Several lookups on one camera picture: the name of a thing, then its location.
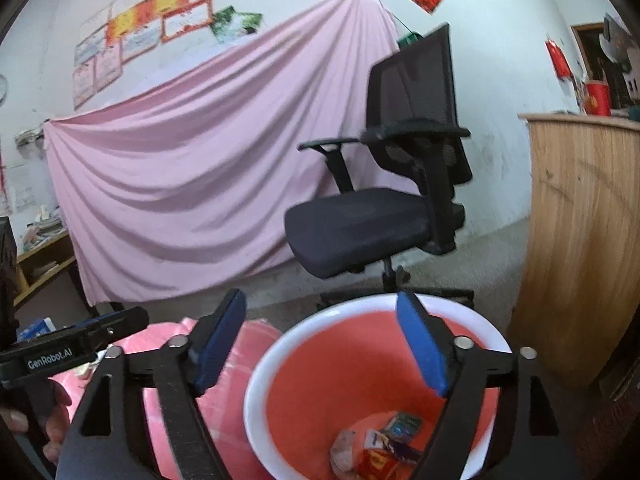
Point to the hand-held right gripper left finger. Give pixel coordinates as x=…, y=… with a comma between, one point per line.
x=220, y=345

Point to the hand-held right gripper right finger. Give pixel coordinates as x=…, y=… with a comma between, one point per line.
x=422, y=345

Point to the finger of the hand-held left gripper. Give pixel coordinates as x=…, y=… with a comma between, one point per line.
x=125, y=322

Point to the pink bin with white rim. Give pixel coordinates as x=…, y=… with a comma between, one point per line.
x=350, y=360

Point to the white printed wrapper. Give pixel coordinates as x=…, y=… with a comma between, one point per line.
x=375, y=440

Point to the dark blue printed wrapper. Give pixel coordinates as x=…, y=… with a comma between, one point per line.
x=405, y=452

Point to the red snack packet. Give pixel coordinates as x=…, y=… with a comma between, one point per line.
x=375, y=464

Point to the person's left hand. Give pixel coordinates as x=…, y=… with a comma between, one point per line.
x=57, y=420

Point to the blue carton box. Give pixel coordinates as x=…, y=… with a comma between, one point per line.
x=37, y=329

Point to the wooden shelf unit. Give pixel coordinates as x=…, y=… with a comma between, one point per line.
x=45, y=255

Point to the stack of papers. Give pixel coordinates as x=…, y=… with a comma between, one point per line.
x=42, y=230

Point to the black office chair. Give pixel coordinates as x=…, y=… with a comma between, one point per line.
x=360, y=230

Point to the pink hanging sheet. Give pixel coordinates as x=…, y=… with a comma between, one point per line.
x=200, y=185

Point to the wooden counter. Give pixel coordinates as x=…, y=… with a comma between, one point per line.
x=575, y=235

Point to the red cup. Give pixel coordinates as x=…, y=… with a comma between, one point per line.
x=598, y=99

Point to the green sign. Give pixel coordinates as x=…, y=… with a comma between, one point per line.
x=407, y=40

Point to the green landscape photo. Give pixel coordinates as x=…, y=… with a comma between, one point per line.
x=247, y=25
x=220, y=22

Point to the red hanging ornament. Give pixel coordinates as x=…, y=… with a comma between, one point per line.
x=560, y=60

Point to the metal wall rack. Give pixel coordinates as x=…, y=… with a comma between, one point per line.
x=30, y=137

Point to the group of wall certificates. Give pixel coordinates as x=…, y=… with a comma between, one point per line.
x=145, y=20

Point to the brown wooden door frame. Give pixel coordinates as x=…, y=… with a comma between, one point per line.
x=580, y=45

